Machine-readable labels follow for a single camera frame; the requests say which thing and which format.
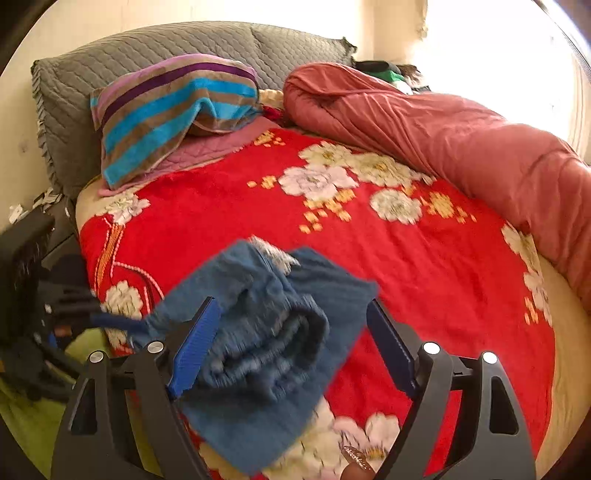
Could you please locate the green and black clothing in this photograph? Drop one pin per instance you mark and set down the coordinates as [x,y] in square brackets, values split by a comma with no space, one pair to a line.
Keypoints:
[383,69]

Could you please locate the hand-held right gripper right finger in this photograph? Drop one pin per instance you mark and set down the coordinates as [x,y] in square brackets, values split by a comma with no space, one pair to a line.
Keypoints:
[392,350]

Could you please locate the pink quilted pillow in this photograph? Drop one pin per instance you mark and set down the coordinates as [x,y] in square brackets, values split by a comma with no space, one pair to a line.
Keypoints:
[198,150]

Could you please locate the dusty pink quilt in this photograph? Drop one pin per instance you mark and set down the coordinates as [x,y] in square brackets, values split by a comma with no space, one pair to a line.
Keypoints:
[461,138]

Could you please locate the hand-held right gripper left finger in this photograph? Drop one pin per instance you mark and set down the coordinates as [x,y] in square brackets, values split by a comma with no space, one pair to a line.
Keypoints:
[194,350]

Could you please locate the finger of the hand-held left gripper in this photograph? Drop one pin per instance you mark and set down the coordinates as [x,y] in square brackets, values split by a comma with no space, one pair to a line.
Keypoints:
[74,295]
[120,322]

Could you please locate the white crumpled paper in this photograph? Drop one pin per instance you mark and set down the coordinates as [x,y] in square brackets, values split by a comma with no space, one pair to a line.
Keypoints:
[44,201]

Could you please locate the cream bed sheet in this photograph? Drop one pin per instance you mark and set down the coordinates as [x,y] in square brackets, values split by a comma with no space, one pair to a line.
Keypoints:
[572,369]

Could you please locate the person's right hand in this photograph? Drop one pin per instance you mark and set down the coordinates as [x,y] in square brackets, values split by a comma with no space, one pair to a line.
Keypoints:
[358,470]

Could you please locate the cream cloth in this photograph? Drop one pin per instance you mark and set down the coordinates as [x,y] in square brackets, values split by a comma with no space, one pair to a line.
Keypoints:
[272,98]

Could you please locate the striped towel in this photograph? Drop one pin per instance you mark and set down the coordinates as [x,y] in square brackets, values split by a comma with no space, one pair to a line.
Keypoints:
[152,120]

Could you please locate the grey quilted headboard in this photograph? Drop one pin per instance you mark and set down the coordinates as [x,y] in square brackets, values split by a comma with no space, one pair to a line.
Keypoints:
[92,64]

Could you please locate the lime green cloth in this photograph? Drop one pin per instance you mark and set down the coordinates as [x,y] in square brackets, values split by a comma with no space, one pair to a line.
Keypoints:
[27,429]

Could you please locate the blue pants with patterned waistband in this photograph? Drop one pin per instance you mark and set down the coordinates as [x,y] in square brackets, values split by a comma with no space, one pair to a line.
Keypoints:
[258,323]

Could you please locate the red floral blanket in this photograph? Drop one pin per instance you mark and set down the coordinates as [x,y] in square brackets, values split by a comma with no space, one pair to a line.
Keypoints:
[415,277]

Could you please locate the black bedside table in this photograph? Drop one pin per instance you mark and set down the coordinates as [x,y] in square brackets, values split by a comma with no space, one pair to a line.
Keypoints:
[62,230]

